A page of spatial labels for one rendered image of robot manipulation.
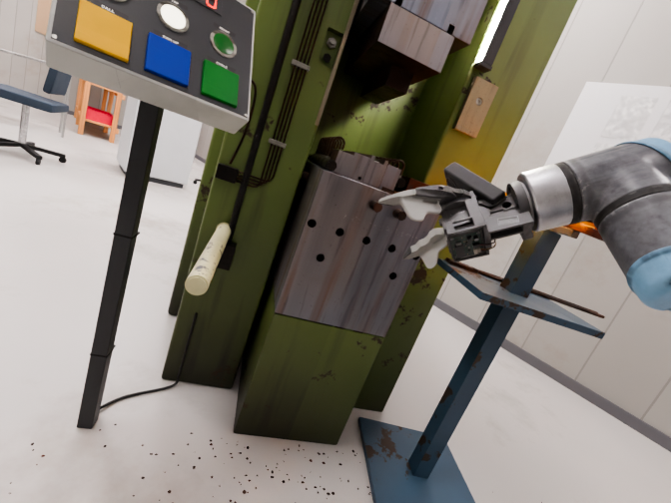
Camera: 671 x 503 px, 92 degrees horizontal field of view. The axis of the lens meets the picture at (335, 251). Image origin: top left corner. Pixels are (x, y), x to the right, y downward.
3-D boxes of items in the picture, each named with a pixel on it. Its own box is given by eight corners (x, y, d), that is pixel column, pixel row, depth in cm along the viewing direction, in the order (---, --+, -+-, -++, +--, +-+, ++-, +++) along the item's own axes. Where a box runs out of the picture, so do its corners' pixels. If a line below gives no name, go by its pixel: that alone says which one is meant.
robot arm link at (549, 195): (548, 151, 46) (544, 199, 53) (510, 163, 48) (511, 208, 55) (576, 193, 41) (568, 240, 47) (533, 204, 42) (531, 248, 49)
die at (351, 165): (391, 194, 100) (402, 167, 97) (332, 172, 94) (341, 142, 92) (356, 179, 139) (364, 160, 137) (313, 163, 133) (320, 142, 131)
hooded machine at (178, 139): (173, 177, 464) (198, 70, 429) (189, 191, 421) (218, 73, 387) (112, 164, 411) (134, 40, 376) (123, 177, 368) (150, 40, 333)
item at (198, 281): (206, 300, 67) (213, 277, 65) (179, 294, 65) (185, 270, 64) (230, 240, 108) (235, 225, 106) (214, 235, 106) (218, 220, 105)
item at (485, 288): (602, 339, 92) (605, 333, 91) (479, 298, 85) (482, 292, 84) (531, 295, 120) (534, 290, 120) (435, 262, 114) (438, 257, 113)
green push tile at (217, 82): (237, 107, 70) (240, 75, 71) (202, 91, 65) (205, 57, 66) (234, 110, 71) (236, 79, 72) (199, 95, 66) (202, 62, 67)
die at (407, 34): (440, 73, 91) (454, 37, 89) (376, 41, 85) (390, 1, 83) (388, 93, 130) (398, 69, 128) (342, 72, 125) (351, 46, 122)
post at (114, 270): (91, 429, 94) (175, 29, 69) (75, 427, 93) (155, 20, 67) (98, 418, 98) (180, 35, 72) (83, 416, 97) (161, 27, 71)
